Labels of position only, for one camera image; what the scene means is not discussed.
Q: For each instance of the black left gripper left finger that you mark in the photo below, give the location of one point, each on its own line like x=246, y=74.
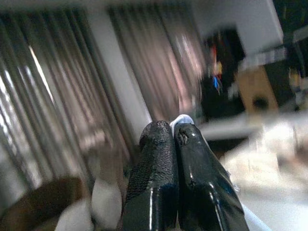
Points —
x=154, y=168

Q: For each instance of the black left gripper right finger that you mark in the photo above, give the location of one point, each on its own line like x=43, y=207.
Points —
x=202, y=180

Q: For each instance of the black shelf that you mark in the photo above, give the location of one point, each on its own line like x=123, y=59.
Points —
x=226, y=108

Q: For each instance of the wooden speaker black cone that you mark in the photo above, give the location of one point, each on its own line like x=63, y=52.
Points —
x=255, y=86

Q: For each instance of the grey pleated curtain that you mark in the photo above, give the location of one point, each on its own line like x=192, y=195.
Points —
x=60, y=96

